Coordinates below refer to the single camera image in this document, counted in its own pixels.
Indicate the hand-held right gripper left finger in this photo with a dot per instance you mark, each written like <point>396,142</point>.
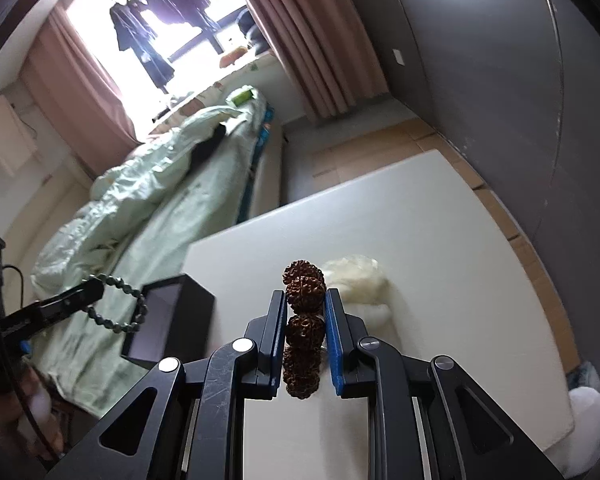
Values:
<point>279,345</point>

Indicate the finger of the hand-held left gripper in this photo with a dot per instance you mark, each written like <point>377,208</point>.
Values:
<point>60,302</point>

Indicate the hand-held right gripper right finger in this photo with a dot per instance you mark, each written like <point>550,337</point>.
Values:
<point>334,345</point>

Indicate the clear plastic bag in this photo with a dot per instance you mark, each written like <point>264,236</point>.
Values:
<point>360,275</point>

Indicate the black jewelry box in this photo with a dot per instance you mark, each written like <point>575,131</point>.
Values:
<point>190,320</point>

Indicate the person's left hand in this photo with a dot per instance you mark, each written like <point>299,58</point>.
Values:
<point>20,410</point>

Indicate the white low table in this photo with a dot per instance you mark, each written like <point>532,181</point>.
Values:
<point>430,240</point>

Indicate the light green quilt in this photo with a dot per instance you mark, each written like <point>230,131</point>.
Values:
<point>145,175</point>

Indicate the green bed blanket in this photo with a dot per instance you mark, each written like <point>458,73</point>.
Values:
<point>205,210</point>

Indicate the bed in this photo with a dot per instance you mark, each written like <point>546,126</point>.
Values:
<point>270,180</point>

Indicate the pink curtain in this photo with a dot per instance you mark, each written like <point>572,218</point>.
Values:
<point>75,95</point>
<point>310,35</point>

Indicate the dark cloth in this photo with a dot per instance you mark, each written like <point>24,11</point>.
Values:
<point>210,142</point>

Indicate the printed pillow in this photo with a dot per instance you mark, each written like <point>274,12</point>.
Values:
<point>200,100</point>

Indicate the window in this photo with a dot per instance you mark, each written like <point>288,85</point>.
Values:
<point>105,60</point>

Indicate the bright green item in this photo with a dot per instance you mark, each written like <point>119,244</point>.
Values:
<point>242,96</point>

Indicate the white fuzzy cloth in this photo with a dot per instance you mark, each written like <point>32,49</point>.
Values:
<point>587,405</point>

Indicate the orange item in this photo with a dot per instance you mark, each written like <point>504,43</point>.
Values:
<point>232,56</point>

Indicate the dark blue pillow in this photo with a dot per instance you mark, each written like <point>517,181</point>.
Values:
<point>252,30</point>

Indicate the white wall outlet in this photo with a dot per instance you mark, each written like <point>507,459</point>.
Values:
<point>399,57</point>

